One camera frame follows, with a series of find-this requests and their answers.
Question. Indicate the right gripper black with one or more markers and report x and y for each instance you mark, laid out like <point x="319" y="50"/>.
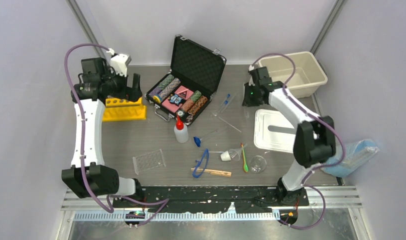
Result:
<point x="247" y="102"/>

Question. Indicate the clear glass pipette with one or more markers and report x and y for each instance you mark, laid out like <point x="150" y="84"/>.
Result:
<point x="228" y="104"/>

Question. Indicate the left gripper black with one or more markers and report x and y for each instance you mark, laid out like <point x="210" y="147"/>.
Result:
<point x="134" y="93"/>

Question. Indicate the blue plastic bag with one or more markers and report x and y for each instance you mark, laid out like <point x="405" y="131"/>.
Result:
<point x="356" y="154"/>

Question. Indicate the white bin lid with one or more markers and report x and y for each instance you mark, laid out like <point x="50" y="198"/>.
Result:
<point x="273" y="132"/>

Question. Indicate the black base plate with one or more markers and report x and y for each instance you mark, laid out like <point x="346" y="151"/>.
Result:
<point x="218" y="199"/>

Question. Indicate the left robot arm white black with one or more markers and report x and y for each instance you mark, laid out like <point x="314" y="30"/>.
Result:
<point x="99" y="80"/>

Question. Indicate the blue safety glasses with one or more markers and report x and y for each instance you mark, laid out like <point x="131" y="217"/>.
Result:
<point x="201" y="164"/>

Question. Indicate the beige plastic bin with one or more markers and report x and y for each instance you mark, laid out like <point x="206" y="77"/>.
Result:
<point x="302" y="70"/>

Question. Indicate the yellow test tube rack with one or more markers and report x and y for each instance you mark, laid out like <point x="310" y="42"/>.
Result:
<point x="117" y="110"/>

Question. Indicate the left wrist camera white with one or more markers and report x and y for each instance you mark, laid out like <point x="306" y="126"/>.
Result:
<point x="119" y="62"/>

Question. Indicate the wooden clothespin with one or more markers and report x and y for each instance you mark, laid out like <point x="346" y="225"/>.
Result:
<point x="211" y="172"/>

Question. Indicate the clear plastic well plate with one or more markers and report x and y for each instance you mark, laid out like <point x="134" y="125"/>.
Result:
<point x="148" y="161"/>

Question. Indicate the green orange spatula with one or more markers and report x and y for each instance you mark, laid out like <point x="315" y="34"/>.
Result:
<point x="245" y="166"/>

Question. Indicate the clear glass petri dish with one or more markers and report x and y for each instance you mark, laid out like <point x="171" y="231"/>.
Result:
<point x="257" y="164"/>

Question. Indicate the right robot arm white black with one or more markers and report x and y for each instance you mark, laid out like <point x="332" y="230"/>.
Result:
<point x="314" y="140"/>

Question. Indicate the glass stirring rod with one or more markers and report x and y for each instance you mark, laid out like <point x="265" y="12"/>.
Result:
<point x="231" y="125"/>

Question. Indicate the black poker chip case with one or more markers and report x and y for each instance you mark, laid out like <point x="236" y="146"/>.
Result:
<point x="198" y="68"/>

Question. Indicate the white squeeze bottle red cap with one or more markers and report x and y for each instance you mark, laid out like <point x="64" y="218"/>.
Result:
<point x="181" y="131"/>

